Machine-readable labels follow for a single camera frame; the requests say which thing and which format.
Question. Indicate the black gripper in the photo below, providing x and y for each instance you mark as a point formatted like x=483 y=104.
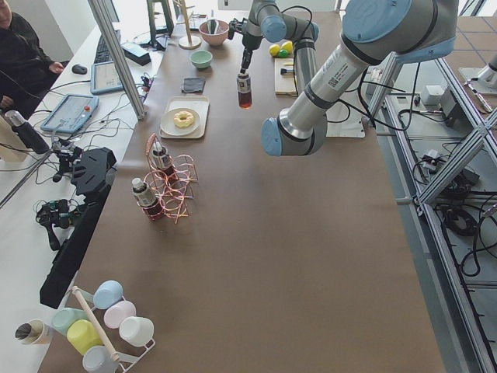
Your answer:
x=248 y=40

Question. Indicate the tea bottle carried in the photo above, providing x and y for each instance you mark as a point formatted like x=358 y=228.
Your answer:
x=244 y=90

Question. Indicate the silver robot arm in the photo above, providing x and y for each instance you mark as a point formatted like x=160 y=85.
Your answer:
x=415 y=31

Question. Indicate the cream rabbit tray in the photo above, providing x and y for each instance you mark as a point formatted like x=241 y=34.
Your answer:
x=198 y=103

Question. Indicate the tea bottle rack right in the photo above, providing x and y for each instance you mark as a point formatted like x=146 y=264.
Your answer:
x=163 y=160

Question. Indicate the tea bottle rack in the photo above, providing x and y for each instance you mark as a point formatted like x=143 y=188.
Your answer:
x=146 y=199
x=163 y=160

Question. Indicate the tea bottle rack left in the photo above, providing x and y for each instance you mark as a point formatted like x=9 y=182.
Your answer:
x=146 y=199

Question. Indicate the yellow lemon near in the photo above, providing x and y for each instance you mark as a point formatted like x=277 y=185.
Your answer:
x=274 y=50

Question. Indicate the yellow lemon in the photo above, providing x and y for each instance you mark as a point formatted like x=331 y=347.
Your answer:
x=274 y=50
x=288 y=47

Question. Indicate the pink ice bowl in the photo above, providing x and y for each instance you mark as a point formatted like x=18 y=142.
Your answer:
x=217 y=39

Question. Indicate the green lime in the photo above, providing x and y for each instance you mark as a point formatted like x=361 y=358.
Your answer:
x=283 y=53

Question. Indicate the steel muddler black tip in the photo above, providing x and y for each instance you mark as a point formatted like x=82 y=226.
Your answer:
x=286 y=71

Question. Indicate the yellow lemon far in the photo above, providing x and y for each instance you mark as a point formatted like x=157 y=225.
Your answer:
x=288 y=47

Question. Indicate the mint green bowl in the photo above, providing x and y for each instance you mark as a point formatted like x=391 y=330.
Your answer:
x=201 y=59

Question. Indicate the bamboo cutting board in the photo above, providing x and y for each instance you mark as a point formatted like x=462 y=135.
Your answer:
x=284 y=84

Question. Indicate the steel ice scoop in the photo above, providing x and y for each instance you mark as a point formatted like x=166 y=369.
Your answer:
x=212 y=26

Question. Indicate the wooden mug tree stand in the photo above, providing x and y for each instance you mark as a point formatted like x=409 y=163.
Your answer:
x=188 y=41

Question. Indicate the grey folded cloth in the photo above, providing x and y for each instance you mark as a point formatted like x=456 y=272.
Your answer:
x=193 y=85

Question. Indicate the glazed donut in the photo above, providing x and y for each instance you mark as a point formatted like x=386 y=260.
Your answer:
x=183 y=119

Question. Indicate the white round plate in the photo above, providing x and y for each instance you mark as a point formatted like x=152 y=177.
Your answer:
x=168 y=127

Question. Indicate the black laptop monitor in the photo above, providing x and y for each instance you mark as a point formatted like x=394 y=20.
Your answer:
x=108 y=47

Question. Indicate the blue teach pendant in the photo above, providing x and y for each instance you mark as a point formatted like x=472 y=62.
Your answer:
x=71 y=114
x=104 y=78

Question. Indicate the computer mouse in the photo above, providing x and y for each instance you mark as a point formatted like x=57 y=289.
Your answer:
x=79 y=69

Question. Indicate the seated person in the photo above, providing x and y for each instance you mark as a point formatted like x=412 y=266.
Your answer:
x=27 y=73

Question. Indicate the black water bottle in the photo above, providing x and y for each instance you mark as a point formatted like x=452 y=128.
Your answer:
x=27 y=134

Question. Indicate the pink cup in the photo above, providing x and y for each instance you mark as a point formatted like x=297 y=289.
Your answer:
x=118 y=312

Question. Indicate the white cup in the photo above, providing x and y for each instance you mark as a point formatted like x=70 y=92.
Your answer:
x=137 y=331

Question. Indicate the green cup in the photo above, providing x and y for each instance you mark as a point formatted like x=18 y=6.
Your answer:
x=64 y=318

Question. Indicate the white cup rack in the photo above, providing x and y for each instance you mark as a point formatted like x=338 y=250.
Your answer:
x=128 y=356

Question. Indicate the yellow cup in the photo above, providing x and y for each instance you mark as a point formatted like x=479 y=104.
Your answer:
x=82 y=336

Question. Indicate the grey blue cup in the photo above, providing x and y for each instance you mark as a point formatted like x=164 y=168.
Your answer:
x=98 y=360

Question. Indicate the paper cup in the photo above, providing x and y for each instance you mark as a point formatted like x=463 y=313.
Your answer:
x=34 y=332

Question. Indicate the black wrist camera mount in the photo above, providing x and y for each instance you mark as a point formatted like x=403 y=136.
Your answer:
x=238 y=26

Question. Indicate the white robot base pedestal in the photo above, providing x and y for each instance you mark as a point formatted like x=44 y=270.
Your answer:
x=339 y=127

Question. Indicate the copper wire bottle rack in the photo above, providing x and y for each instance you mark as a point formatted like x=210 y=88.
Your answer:
x=172 y=194

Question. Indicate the aluminium frame post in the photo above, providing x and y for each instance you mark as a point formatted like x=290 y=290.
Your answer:
x=128 y=83

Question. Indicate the black bracket device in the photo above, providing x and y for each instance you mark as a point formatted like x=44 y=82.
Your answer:
x=89 y=173

